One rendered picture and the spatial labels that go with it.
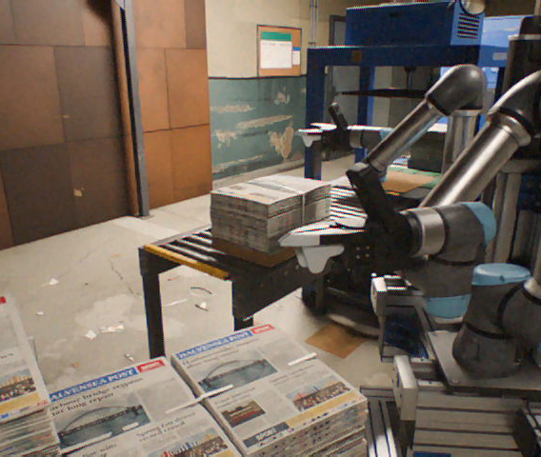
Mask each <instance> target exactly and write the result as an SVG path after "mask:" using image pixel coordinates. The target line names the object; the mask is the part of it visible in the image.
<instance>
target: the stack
mask: <svg viewBox="0 0 541 457"><path fill-rule="evenodd" d="M170 360H171V361H170V363H168V361H167V360H166V358H165V357H164V356H161V357H158V358H153V360H149V361H146V362H142V363H138V364H135V365H131V366H128V367H125V368H119V369H116V370H113V371H110V372H106V373H102V374H99V375H96V377H93V378H89V379H87V380H84V381H81V382H77V383H74V384H70V385H67V386H64V387H60V388H56V389H54V390H51V391H48V395H49V397H50V401H51V406H50V407H49V409H50V415H51V418H52V421H53V423H54V427H56V431H57V434H58V437H59V440H60V444H61V445H59V447H60V450H61V453H62V457H366V454H367V451H366V446H367V445H368V444H367V442H366V441H365V439H364V438H363V437H364V435H363V434H364V429H365V427H364V423H365V422H366V420H367V418H366V415H367V413H368V412H367V411H366V408H368V405H367V402H368V399H367V398H366V397H365V396H363V395H362V394H361V393H360V392H359V390H358V389H356V388H354V387H353V386H352V385H351V384H349V383H348V382H347V381H346V380H344V379H343V378H342V377H340V376H338V374H337V373H336V372H335V371H333V370H332V369H331V368H329V367H328V366H327V365H324V364H323V363H321V362H320V361H318V360H316V353H312V354H310V353H308V352H307V351H306V350H305V349H304V348H303V347H302V346H301V345H300V344H299V342H297V341H296V340H295V339H293V338H291V337H290V336H289V335H288V334H287V333H286V332H285V331H283V330H282V329H281V328H278V326H277V325H275V324H274V323H272V322H268V323H265V324H260V325H256V326H252V327H250V328H246V329H242V330H239V331H236V332H232V333H229V334H226V335H223V336H220V337H216V338H213V339H210V340H208V341H204V342H200V344H197V345H194V346H192V347H189V348H183V349H181V350H178V351H175V352H174V353H172V354H171V356H170Z"/></svg>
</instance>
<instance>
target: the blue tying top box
mask: <svg viewBox="0 0 541 457"><path fill-rule="evenodd" d="M452 2H453V0H445V1H432V2H420V3H407V4H393V5H382V6H369V7H368V8H365V7H356V9H347V22H346V44H345V47H384V46H427V45H476V44H481V42H482V33H483V27H484V18H485V12H483V13H482V14H479V15H475V16H470V15H467V14H466V13H465V12H463V11H462V10H461V9H460V6H459V2H457V3H455V4H454V5H453V7H452V8H451V10H450V11H449V12H448V13H447V9H448V7H449V5H450V4H451V3H452Z"/></svg>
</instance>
